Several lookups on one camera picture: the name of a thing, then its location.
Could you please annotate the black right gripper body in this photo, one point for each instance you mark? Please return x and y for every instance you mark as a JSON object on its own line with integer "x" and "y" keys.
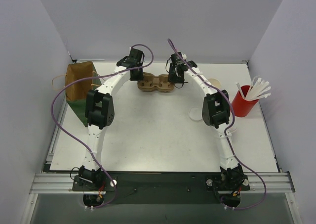
{"x": 174, "y": 74}

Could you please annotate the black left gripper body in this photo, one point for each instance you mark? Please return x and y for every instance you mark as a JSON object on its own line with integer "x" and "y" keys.
{"x": 136, "y": 73}

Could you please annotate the green paper bag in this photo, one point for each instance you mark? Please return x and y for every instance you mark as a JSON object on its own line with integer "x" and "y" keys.
{"x": 77, "y": 93}

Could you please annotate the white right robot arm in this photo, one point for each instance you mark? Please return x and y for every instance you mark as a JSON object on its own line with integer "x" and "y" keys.
{"x": 215, "y": 114}

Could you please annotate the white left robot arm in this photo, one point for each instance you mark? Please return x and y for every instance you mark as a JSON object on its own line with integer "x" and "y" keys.
{"x": 99, "y": 111}

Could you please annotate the brown cardboard cup carrier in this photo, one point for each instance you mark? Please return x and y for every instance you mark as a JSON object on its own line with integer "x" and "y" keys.
{"x": 151, "y": 83}

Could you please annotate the translucent plastic lid on table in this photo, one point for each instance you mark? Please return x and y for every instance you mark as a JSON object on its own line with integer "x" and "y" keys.
{"x": 195, "y": 114}

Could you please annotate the red cup with straws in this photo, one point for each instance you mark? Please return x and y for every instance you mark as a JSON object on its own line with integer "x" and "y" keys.
{"x": 247, "y": 96}

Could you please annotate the aluminium rail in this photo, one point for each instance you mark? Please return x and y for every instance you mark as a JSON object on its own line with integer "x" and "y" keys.
{"x": 62, "y": 183}

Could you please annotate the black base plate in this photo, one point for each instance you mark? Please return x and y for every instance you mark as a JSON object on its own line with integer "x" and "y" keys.
{"x": 159, "y": 188}

